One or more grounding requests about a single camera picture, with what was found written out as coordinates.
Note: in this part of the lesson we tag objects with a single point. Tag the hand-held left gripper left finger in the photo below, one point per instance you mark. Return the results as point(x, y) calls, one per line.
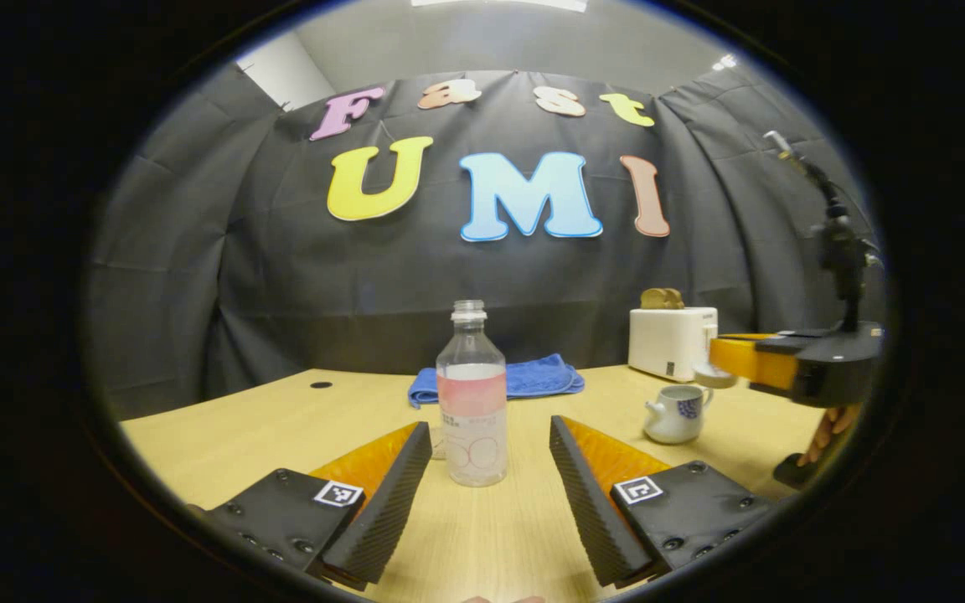
point(390, 494)

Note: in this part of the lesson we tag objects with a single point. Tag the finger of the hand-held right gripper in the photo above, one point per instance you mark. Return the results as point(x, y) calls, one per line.
point(750, 362)

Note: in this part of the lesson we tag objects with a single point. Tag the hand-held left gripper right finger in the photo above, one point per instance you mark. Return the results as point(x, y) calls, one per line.
point(587, 494)

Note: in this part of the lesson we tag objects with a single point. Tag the white blue-patterned teacup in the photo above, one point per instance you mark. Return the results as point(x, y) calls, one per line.
point(673, 419)

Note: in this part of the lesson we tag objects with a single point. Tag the clear plastic water bottle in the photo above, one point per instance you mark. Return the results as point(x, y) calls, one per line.
point(472, 402)

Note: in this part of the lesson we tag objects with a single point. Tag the white toaster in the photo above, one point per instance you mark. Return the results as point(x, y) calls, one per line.
point(667, 343)

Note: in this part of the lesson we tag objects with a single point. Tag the brown toast slices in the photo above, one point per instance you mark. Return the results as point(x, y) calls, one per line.
point(661, 299)

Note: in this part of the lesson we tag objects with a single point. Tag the folded blue towel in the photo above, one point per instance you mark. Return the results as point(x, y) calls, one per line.
point(545, 377)

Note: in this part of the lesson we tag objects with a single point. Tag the black backdrop cloth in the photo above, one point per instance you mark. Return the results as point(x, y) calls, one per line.
point(281, 276)

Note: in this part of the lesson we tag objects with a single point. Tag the small ceiling light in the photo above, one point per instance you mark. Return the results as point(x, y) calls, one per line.
point(725, 62)

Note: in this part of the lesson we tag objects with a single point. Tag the large ceiling light panel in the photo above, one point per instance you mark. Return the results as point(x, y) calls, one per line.
point(499, 4)

